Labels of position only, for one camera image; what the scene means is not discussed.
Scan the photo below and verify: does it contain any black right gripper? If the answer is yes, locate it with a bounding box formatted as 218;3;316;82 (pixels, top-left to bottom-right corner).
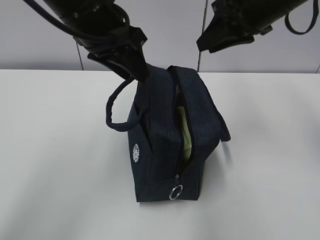
196;0;313;53

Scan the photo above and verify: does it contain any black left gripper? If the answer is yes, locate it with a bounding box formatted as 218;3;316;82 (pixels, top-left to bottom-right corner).
45;0;150;83

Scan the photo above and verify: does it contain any green lidded lunch box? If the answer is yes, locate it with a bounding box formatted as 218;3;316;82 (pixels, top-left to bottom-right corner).
176;106;192;163

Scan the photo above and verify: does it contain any navy insulated lunch bag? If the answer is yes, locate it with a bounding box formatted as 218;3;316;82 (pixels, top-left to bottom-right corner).
106;65;231;203

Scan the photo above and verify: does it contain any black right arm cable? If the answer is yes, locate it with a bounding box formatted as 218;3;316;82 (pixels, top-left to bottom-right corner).
285;0;317;35

